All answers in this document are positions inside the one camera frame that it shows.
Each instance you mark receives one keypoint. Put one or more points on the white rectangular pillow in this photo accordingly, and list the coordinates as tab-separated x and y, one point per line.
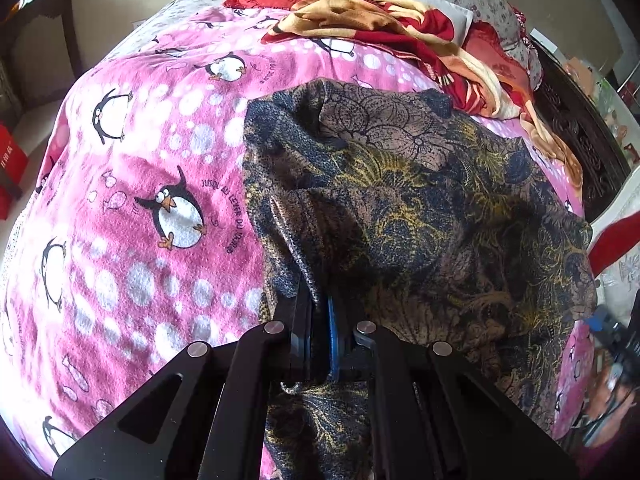
461	18

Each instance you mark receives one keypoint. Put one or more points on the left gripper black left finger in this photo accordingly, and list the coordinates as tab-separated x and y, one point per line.
203	415

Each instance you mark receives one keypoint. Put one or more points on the dark carved wooden headboard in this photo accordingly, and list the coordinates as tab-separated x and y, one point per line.
575	119

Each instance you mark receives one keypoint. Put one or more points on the person right hand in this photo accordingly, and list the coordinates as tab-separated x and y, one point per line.
607	389

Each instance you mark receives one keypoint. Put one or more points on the white red plastic chair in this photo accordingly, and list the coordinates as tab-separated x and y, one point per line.
614	250

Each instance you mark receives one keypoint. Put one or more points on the orange red crumpled blanket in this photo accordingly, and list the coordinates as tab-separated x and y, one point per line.
422	35

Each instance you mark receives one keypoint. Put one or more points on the dark floral patterned garment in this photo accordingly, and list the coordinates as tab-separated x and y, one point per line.
411	214

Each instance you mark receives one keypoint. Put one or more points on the red boxes on floor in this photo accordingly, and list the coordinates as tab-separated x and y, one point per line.
13	162

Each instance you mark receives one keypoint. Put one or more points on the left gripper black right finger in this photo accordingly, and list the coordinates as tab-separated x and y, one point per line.
432	414

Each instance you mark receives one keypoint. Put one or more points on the dark wooden side shelf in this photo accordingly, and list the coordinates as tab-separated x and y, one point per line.
40	58

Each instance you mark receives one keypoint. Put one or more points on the floral grey bed cover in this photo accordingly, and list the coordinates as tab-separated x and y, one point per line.
507	22

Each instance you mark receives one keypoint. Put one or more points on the red heart pillow right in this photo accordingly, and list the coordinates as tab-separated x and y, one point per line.
483	43

